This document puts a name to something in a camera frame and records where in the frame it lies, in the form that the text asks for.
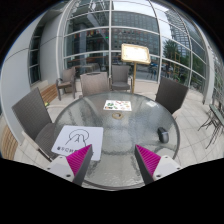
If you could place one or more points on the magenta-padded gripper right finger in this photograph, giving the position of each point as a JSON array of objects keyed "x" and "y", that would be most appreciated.
[{"x": 152, "y": 166}]

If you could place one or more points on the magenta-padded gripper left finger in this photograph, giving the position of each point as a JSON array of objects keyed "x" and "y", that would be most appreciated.
[{"x": 73, "y": 167}]

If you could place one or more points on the white mouse pad with drawing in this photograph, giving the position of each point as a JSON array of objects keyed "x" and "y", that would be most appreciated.
[{"x": 73, "y": 138}]

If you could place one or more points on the round glass table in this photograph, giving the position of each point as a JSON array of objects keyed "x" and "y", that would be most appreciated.
[{"x": 118, "y": 168}]

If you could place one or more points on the colourful menu card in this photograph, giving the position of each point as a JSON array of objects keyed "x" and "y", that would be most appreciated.
[{"x": 117, "y": 105}]

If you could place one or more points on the left grey wicker chair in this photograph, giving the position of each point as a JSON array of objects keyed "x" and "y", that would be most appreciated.
[{"x": 35, "y": 120}]

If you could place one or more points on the grey wicker chair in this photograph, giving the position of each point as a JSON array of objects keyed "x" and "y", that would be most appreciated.
[
  {"x": 35, "y": 120},
  {"x": 171, "y": 95}
]

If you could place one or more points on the right grey wicker chair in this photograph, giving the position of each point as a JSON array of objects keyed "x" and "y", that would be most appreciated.
[{"x": 171, "y": 95}]

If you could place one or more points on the far middle wicker chair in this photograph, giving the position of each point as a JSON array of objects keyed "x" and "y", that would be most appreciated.
[{"x": 94, "y": 83}]

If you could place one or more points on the far left background wicker chair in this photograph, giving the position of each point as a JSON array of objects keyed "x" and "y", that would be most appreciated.
[{"x": 67, "y": 80}]

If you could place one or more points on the background wicker chair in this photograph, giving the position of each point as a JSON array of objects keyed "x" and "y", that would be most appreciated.
[
  {"x": 67, "y": 80},
  {"x": 119, "y": 78}
]

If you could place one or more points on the background centre wicker chair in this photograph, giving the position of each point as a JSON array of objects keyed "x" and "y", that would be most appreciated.
[{"x": 119, "y": 78}]

